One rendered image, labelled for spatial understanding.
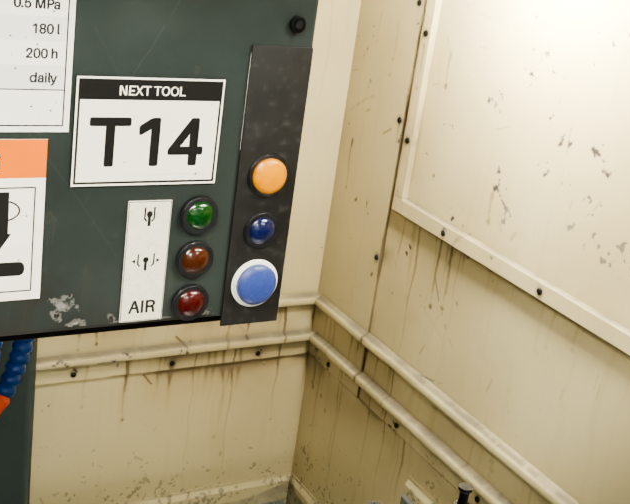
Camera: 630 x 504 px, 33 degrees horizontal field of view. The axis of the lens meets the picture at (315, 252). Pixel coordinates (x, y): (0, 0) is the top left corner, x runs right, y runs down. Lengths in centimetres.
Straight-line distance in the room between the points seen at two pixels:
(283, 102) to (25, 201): 18
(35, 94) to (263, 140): 16
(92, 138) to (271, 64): 13
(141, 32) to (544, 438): 109
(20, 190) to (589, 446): 105
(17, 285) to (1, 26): 16
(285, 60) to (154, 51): 9
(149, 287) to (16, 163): 13
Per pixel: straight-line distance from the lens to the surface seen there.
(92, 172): 68
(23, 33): 64
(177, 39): 67
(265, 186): 72
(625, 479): 150
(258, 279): 74
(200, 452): 216
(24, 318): 70
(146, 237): 70
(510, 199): 160
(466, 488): 110
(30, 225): 68
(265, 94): 71
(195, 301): 73
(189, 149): 69
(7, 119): 65
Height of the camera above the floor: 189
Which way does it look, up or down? 20 degrees down
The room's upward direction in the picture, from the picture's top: 8 degrees clockwise
